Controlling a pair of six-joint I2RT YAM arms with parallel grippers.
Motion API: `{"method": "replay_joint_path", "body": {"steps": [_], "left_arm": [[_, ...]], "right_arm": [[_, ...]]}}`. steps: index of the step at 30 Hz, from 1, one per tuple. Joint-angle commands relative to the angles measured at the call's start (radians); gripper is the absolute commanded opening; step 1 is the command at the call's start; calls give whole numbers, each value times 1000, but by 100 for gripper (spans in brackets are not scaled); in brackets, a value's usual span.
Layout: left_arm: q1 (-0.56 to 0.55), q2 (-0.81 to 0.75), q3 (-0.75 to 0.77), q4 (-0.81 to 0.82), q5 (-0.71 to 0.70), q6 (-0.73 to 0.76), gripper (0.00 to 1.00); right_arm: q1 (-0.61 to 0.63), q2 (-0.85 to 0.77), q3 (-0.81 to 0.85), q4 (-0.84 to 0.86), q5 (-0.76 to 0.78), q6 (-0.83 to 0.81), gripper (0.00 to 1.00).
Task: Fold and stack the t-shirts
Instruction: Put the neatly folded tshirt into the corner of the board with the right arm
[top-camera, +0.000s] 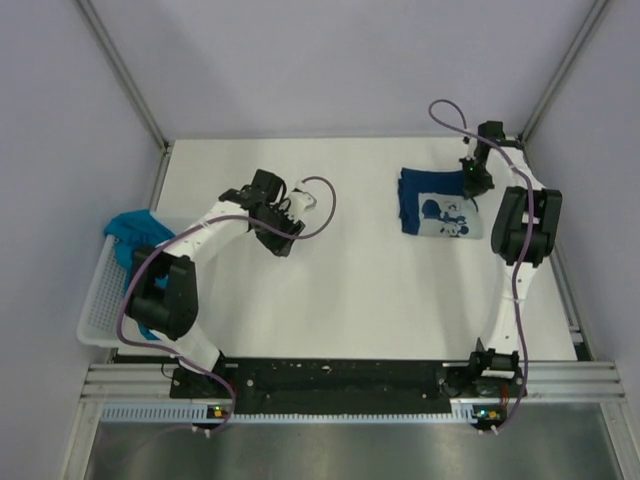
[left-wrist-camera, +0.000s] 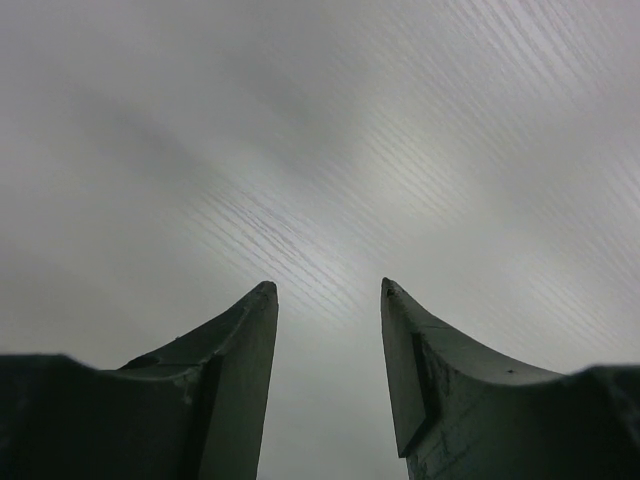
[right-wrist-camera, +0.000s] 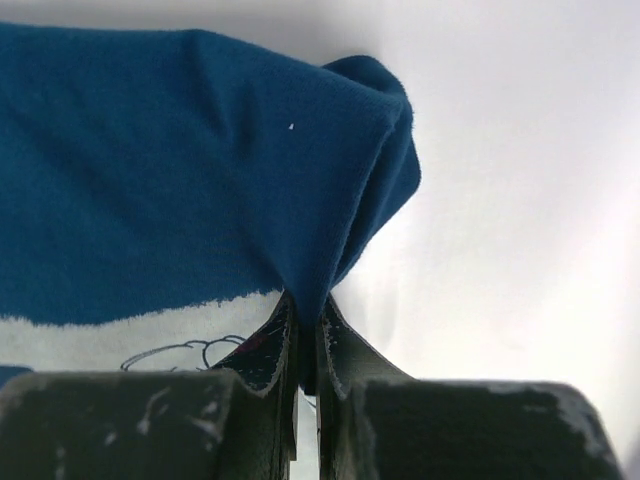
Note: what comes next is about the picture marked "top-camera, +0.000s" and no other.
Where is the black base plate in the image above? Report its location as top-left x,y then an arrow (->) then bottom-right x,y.
170,357 -> 523,416

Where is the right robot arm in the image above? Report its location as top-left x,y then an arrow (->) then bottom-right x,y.
460,121 -> 563,396

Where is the left aluminium frame post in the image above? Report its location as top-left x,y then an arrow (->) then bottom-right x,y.
73,0 -> 169,152

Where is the grey slotted cable duct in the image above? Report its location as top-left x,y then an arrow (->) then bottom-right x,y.
101,402 -> 476,425

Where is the aluminium frame post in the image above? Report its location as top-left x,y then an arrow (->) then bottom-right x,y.
73,0 -> 169,152
518,0 -> 613,144

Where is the dark blue t shirt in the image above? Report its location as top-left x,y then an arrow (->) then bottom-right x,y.
397,168 -> 484,240

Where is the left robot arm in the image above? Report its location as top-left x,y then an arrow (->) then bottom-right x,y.
125,169 -> 317,397

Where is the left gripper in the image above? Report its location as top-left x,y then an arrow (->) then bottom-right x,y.
254,202 -> 304,257

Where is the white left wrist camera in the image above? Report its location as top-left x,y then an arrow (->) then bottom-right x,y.
288,180 -> 317,220

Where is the white plastic basket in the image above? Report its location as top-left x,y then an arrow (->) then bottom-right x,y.
76,210 -> 198,349

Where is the aluminium front rail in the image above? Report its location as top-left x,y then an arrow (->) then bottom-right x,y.
80,364 -> 176,401

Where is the right aluminium frame post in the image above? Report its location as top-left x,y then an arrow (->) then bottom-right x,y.
518,0 -> 613,144

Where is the teal t shirt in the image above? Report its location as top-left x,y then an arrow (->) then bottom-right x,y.
103,209 -> 176,341

